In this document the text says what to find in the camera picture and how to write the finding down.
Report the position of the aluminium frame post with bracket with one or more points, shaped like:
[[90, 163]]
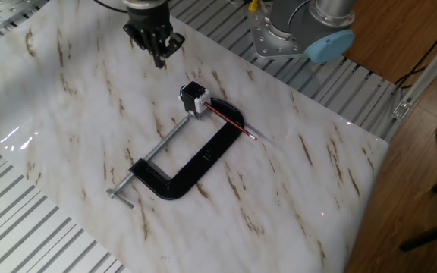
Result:
[[431, 68]]

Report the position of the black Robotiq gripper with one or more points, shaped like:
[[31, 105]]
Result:
[[150, 21]]

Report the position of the white marble pattern sheet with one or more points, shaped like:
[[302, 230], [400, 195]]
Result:
[[70, 113]]

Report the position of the black chair leg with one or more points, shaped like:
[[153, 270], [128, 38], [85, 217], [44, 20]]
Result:
[[431, 233]]

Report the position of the black and white pencil sharpener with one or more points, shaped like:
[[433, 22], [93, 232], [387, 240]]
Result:
[[192, 93]]

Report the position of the red pencil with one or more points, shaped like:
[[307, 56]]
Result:
[[230, 121]]

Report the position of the black C-clamp with steel screw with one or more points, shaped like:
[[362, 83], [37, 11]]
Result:
[[195, 167]]

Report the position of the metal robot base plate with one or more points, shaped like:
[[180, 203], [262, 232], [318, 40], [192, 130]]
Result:
[[260, 38]]

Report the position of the silver grey UR5 robot arm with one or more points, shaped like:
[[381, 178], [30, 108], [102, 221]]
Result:
[[298, 22]]

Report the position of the yellow connector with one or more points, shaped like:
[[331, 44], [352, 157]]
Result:
[[253, 4]]

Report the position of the metal plate with holes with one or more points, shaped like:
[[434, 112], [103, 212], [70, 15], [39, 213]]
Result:
[[6, 11]]

